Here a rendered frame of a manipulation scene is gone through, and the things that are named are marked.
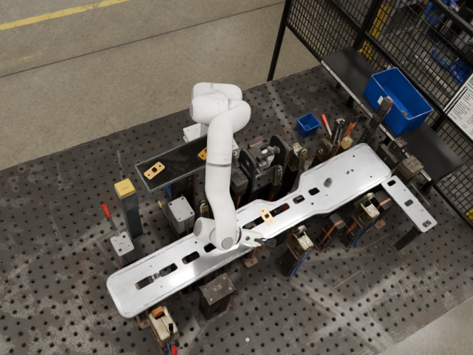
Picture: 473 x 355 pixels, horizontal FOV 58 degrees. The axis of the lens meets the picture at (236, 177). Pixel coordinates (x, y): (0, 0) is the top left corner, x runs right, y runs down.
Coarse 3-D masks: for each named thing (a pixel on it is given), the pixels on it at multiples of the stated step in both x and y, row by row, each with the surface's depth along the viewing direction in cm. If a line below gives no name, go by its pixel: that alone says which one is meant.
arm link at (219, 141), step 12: (228, 108) 159; (240, 108) 157; (216, 120) 148; (228, 120) 150; (240, 120) 157; (216, 132) 146; (228, 132) 147; (216, 144) 147; (228, 144) 148; (216, 156) 148; (228, 156) 149
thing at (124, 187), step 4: (124, 180) 171; (128, 180) 171; (116, 184) 170; (120, 184) 170; (124, 184) 170; (128, 184) 170; (116, 188) 169; (120, 188) 169; (124, 188) 169; (128, 188) 169; (132, 188) 170; (120, 192) 168; (124, 192) 168; (128, 192) 169; (120, 196) 168
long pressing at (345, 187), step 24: (360, 144) 212; (312, 168) 202; (336, 168) 204; (360, 168) 205; (384, 168) 207; (336, 192) 197; (360, 192) 199; (240, 216) 186; (288, 216) 188; (192, 240) 178; (144, 264) 171; (168, 264) 172; (192, 264) 173; (216, 264) 174; (120, 288) 165; (144, 288) 166; (168, 288) 167; (120, 312) 161
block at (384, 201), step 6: (378, 192) 202; (384, 192) 202; (372, 198) 202; (378, 198) 200; (384, 198) 201; (390, 198) 201; (378, 204) 200; (384, 204) 199; (390, 204) 199; (378, 210) 202; (384, 210) 198; (378, 216) 204; (372, 228) 223
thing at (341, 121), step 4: (336, 120) 191; (340, 120) 191; (344, 120) 191; (336, 124) 191; (340, 124) 191; (344, 124) 190; (336, 128) 193; (340, 128) 195; (344, 128) 190; (332, 132) 197; (336, 132) 195; (340, 132) 197; (332, 136) 198; (336, 136) 199; (332, 140) 200; (336, 140) 202; (332, 144) 201; (336, 144) 203; (332, 148) 203
